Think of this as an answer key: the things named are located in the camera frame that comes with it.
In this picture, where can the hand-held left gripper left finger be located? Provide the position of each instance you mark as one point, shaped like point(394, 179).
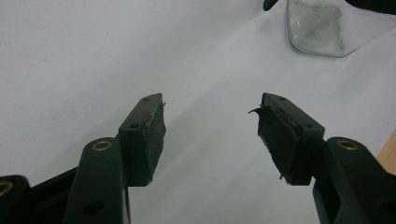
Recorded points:
point(140, 146)

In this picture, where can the clear square glass dish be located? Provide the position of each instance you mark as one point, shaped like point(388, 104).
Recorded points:
point(314, 28)

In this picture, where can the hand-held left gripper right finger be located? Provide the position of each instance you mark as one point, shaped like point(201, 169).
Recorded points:
point(289, 146)

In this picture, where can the dark rounded object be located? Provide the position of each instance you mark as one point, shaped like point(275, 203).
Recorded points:
point(269, 4)

